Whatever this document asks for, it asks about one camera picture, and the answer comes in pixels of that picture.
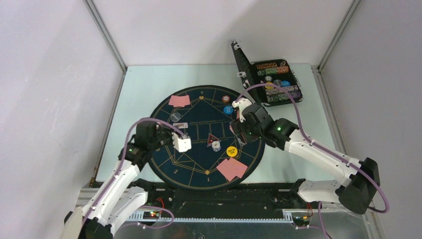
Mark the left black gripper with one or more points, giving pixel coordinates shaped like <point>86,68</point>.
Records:
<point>174,136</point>

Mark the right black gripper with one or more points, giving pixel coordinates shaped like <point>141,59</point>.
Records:
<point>239,126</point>

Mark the pink playing card deck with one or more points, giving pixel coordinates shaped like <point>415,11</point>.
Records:
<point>237,130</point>

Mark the blue small blind button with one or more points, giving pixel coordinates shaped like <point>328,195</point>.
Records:
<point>228,110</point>

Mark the clear dealer button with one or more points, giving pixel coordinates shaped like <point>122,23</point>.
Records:
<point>175,117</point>

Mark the yellow big blind button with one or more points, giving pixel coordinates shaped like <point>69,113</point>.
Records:
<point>232,151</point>

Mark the red poker chip stack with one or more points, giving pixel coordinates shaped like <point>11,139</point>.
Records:
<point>226,99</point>

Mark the pink dealt card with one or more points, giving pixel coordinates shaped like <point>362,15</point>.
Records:
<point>238,168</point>
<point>177,101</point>

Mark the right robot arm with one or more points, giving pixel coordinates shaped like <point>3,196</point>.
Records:
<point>355,181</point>

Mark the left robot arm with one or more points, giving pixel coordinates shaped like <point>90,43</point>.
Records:
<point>115,201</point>

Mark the yellow button in case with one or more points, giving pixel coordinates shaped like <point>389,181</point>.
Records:
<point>269,87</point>

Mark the blue white chip stack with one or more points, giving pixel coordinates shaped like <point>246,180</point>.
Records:
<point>216,146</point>

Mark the triangular all in marker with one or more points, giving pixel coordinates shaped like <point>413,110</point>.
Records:
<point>211,138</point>

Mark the blue button in case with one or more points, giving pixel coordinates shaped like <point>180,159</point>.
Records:
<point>285,84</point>

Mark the round dark poker mat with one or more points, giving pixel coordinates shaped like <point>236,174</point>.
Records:
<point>195,169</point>

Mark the black poker chip case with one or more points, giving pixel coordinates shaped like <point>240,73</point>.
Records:
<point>267,72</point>

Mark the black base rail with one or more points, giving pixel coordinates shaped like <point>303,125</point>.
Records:
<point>251,201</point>

